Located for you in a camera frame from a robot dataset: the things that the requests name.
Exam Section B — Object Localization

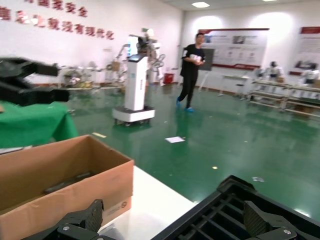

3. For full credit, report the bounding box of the cluttered metal rack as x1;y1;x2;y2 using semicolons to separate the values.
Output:
58;62;126;95

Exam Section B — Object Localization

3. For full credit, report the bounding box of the red white info poster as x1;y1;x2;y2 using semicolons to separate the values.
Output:
288;26;320;76
198;27;270;70

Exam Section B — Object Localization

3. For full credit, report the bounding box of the black slotted plastic container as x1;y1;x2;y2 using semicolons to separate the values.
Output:
147;174;320;240

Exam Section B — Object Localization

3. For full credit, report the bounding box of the bagged graphics card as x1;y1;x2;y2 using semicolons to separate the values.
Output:
43;171;92;195

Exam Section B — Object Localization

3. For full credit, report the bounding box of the white desk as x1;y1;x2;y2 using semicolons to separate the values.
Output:
217;74;251;97

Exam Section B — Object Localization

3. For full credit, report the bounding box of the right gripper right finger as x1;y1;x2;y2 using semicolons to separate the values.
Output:
243;200;300;240

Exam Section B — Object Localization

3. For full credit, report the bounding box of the white paper sheet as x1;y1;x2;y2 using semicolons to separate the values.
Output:
164;136;186;144

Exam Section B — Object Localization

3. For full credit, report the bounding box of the white mobile robot cabinet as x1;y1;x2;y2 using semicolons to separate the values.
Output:
112;27;161;126

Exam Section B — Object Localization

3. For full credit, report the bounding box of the black screen on white stand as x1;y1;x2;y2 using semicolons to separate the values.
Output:
201;48;216;72

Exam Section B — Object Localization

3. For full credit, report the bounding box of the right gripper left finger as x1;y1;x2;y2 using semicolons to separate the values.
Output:
46;199;105;240

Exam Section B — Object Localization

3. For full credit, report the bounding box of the white humanoid robot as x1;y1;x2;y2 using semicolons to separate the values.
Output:
303;68;320;85
259;61;285;82

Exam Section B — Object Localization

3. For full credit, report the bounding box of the brown cardboard box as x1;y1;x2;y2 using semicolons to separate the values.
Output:
0;134;135;240

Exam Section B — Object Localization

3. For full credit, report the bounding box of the metal frame workbench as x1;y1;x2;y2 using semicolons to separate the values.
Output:
248;79;291;110
284;83;320;117

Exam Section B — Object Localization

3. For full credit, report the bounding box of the person in black clothes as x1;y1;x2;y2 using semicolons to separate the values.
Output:
176;32;207;111

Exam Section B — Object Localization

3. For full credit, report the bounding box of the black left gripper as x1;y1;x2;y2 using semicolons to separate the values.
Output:
0;57;70;107

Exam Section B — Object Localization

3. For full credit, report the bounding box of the table with green cloth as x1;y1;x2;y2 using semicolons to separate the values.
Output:
0;101;80;148

